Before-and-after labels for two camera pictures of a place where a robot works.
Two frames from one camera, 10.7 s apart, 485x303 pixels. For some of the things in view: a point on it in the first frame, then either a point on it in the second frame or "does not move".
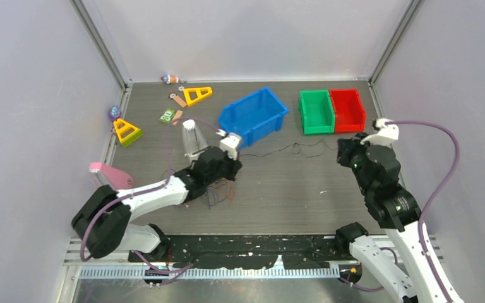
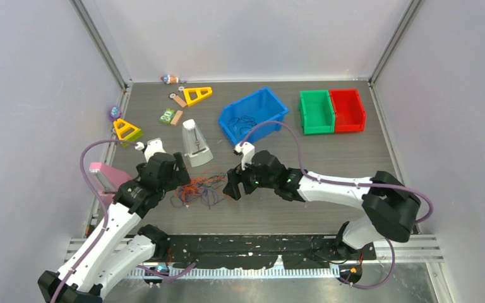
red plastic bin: (350, 114) does not move
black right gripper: (347, 146) -> (235, 176)
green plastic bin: (316, 112) does not move
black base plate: (249, 251) does not move
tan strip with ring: (177, 99) does not move
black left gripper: (234, 165) -> (183, 177)
